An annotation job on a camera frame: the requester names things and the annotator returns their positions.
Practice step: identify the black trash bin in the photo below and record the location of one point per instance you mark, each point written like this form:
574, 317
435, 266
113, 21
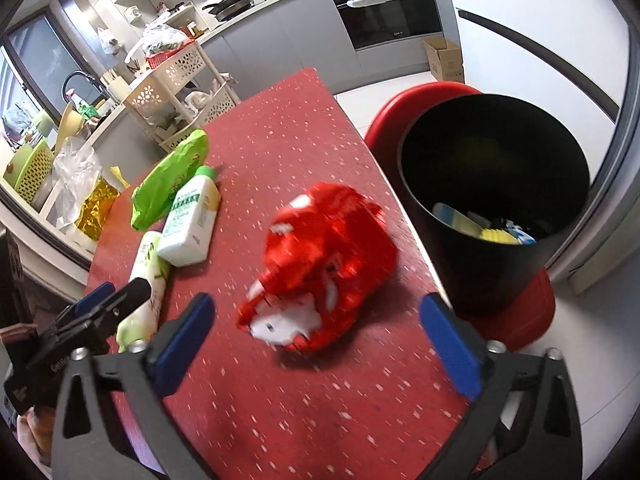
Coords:
502, 159

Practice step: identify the gold foil bag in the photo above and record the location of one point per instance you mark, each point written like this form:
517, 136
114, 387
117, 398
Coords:
95, 208

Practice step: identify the yellow foam sponge pad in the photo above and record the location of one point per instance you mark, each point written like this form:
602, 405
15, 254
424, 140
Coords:
499, 236

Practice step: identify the red snack bag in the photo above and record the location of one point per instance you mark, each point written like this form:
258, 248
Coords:
326, 252

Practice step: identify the red chair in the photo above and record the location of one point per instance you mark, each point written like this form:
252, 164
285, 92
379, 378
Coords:
531, 313

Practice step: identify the cardboard box on floor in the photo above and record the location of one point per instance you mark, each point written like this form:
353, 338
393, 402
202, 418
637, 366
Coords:
444, 58

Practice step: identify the red basket on cart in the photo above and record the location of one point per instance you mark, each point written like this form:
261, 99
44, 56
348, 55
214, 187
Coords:
155, 60

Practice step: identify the beige plastic storage cart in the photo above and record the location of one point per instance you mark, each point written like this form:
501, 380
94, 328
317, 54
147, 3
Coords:
182, 94

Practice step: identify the green plastic snack bag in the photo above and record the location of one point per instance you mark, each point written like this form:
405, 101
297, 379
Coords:
153, 197

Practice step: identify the black kitchen faucet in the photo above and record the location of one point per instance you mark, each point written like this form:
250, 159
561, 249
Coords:
85, 86

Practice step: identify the white refrigerator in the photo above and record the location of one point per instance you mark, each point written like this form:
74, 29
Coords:
568, 57

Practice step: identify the clear plastic bag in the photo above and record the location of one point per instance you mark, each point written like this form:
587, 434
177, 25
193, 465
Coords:
77, 167

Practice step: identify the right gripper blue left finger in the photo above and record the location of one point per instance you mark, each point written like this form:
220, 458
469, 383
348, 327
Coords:
89, 438

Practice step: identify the black built-in oven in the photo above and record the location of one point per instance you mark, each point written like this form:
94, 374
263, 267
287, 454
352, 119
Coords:
372, 22

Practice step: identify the grey base cabinets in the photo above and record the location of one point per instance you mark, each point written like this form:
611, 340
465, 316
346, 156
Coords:
280, 37

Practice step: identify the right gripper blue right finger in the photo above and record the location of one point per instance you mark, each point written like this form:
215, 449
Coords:
523, 421

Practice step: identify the white green small bottle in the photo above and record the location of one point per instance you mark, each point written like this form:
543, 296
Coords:
189, 226

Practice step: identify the black frying pan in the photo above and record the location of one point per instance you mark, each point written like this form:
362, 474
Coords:
225, 10

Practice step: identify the green yellow dish basket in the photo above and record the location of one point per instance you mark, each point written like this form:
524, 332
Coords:
28, 169

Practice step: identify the yellow cutting board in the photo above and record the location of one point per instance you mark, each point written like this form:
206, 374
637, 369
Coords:
70, 124

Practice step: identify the white blue carton box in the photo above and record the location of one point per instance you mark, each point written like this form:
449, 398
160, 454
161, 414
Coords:
456, 220

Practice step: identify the blue white plastic bag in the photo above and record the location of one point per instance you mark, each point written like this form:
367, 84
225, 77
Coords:
519, 234

